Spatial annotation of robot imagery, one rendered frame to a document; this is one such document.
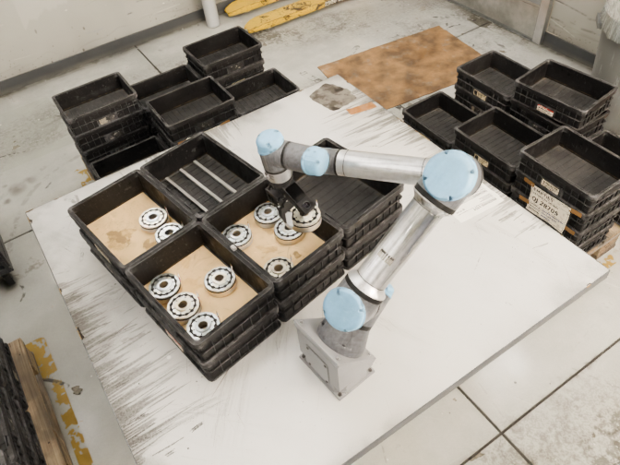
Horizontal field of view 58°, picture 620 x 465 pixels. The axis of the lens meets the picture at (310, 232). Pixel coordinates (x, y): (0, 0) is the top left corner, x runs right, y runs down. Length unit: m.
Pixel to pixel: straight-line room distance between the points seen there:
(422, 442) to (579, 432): 0.63
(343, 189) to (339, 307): 0.76
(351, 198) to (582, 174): 1.19
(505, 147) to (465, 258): 1.11
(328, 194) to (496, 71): 1.82
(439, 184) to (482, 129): 1.85
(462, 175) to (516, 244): 0.87
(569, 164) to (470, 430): 1.28
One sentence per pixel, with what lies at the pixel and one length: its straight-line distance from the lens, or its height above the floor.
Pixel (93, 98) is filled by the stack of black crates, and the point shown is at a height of 0.50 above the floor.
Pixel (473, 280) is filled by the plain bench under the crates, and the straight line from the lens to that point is 2.00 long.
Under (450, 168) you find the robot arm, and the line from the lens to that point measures 1.31.
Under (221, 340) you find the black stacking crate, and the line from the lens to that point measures 1.70.
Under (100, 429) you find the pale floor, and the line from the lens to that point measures 2.69.
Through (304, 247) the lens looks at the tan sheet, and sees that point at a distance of 1.90.
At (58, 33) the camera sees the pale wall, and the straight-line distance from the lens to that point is 4.92.
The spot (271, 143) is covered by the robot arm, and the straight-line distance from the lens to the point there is 1.48.
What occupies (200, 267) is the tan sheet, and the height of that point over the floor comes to 0.83.
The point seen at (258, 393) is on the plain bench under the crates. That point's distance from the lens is 1.76.
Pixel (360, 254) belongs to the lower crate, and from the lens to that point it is 1.99.
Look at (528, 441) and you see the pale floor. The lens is 2.52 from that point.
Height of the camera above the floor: 2.26
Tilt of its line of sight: 47 degrees down
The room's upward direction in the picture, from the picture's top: 7 degrees counter-clockwise
